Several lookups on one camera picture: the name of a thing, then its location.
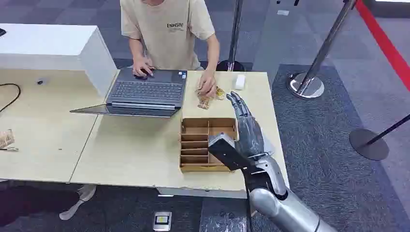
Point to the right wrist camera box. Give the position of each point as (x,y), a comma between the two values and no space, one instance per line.
(225,152)

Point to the person's white shoe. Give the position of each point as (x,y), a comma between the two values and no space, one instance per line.
(78,201)

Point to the person's left hand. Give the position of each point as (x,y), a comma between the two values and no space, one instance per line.
(207,84)

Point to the black device on cabinet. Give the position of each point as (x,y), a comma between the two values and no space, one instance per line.
(2,32)

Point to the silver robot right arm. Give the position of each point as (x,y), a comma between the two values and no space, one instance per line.
(282,205)

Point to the white floor label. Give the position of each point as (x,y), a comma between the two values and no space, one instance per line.
(283,12)

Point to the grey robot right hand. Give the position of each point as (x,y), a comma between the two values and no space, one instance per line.
(249,131)

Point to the wooden card box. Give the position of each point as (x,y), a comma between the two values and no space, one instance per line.
(195,145)

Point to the chrome stanchion with chrome base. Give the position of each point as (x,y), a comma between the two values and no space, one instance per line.
(315,60)

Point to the white cabinet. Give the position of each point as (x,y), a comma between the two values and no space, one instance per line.
(51,48)

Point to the red barrier belt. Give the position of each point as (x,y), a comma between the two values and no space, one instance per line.
(384,41)

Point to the metal floor socket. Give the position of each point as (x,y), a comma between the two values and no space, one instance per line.
(162,221)

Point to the small dark desk object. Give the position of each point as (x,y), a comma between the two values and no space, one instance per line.
(40,81)

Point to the person's right hand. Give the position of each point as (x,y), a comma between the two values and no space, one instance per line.
(142,67)

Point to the stanchion with black domed base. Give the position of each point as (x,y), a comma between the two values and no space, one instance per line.
(234,38)

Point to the brown card stack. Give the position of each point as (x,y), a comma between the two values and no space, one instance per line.
(5,139)

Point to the grey open laptop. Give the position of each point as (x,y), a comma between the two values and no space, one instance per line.
(145,93)

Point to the person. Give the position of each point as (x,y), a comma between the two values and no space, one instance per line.
(166,35)

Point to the stanchion with dark flat base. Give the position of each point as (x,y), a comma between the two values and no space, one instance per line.
(368,144)

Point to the small white block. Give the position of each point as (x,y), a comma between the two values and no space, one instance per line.
(239,82)

